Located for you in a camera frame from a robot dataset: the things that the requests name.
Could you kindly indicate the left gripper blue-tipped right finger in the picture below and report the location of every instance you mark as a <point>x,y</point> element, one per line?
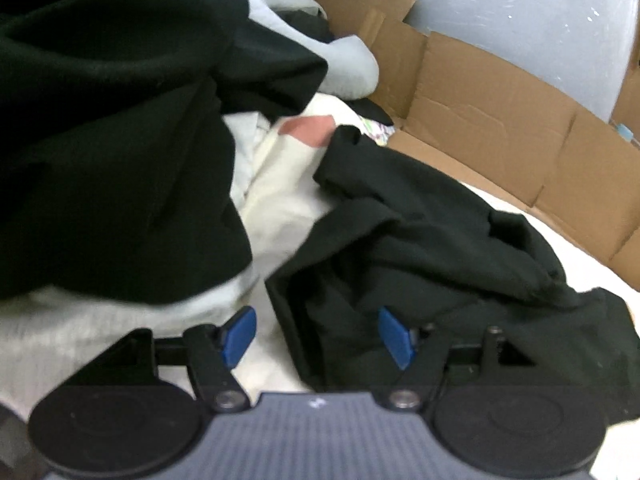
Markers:
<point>426,357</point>

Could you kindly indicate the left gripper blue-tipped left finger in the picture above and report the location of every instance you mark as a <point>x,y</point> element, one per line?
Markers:
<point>209,353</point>

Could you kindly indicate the black garment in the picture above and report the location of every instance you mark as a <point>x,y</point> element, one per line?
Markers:
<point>405,237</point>

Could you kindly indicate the light grey towel garment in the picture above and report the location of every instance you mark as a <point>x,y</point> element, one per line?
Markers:
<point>48,334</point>

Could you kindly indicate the black hooded sweatshirt on pile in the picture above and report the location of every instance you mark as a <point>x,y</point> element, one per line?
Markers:
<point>116,163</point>

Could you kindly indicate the cream cartoon print bedsheet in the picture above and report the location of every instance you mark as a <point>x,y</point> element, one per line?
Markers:
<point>281,204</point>

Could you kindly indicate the brown cardboard barrier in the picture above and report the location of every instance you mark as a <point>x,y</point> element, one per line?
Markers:
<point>474,115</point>

